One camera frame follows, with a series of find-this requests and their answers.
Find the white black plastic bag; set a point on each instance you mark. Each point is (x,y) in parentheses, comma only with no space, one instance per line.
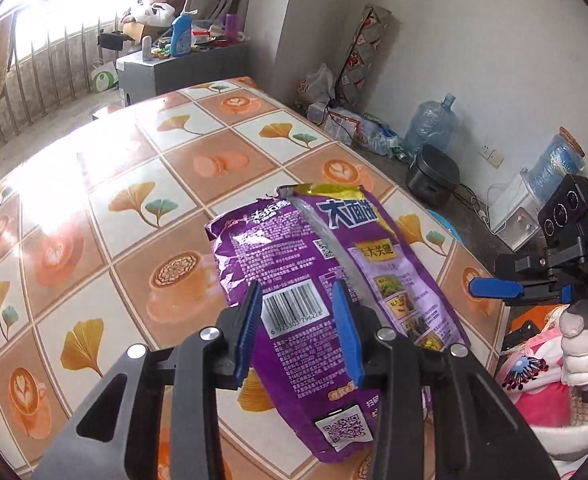
(151,12)

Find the cardboard box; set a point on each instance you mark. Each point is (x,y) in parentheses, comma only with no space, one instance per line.
(141,32)

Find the white green paper bag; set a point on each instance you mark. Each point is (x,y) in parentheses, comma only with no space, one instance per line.
(103,80)

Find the pink patterned garment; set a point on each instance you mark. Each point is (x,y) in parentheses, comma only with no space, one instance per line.
(539,400)

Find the purple yellow snack bag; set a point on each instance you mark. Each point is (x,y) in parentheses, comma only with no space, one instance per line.
(294,260)

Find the grey cabinet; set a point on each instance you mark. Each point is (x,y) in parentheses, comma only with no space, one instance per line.
(193,72)

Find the blue plastic basket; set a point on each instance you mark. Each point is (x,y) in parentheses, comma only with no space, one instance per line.
(449,227)

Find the clear water jug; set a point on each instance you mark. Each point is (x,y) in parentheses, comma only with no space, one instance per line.
(429,125)

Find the person's right hand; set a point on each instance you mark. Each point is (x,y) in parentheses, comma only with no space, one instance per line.
(581,355)

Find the blue detergent bottle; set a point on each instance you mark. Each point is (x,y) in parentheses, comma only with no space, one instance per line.
(181,35)

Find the pile of plastic packets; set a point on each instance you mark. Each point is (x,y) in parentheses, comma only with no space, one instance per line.
(359,127)

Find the black rice cooker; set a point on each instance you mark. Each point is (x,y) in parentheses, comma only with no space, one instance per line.
(431,175)

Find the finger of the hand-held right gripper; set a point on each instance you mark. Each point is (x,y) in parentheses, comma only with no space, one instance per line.
(494,288)
(519,266)

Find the white wall socket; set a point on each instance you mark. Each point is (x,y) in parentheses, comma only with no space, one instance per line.
(491,155)

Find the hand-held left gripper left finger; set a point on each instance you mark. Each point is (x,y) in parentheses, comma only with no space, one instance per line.
(246,335)

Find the metal balcony railing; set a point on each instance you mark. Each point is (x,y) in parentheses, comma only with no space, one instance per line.
(48,85)

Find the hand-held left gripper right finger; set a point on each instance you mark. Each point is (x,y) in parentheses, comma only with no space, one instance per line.
(346,335)

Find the blue dispenser water bottle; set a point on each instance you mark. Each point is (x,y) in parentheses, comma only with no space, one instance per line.
(556,165)

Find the rolled patterned mat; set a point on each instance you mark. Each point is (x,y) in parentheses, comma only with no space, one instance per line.
(366,50)

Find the white water dispenser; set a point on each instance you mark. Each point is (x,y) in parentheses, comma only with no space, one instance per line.
(514,210)

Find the small white bottle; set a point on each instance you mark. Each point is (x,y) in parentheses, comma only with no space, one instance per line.
(147,49)

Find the purple cup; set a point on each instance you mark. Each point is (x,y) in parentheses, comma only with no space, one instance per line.
(231,27)

